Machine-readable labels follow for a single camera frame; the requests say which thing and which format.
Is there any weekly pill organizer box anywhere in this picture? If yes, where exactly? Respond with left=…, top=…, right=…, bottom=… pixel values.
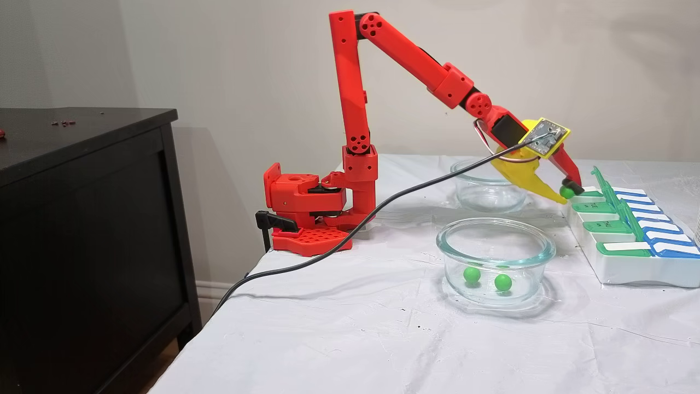
left=560, top=166, right=700, bottom=288

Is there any small clear glass bowl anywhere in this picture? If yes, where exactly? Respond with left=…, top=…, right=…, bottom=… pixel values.
left=451, top=159, right=529, bottom=214

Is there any large clear glass bowl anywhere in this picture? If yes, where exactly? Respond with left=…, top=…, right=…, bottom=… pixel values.
left=436, top=218, right=557, bottom=306

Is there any white tablecloth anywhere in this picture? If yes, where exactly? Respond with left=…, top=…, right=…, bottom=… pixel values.
left=148, top=156, right=700, bottom=394

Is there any black table clamp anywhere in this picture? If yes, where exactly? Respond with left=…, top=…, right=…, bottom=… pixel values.
left=255, top=211, right=299, bottom=250

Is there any black wooden cabinet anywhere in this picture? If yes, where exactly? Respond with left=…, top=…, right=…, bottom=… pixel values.
left=0, top=107, right=202, bottom=394

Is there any black camera board yellow mount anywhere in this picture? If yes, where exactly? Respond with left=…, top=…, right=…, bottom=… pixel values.
left=518, top=118, right=571, bottom=159

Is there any red white servo wire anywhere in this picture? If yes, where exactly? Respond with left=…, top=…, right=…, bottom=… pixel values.
left=474, top=119, right=539, bottom=164

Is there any black camera cable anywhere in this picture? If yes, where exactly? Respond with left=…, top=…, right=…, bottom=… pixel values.
left=211, top=130, right=558, bottom=321

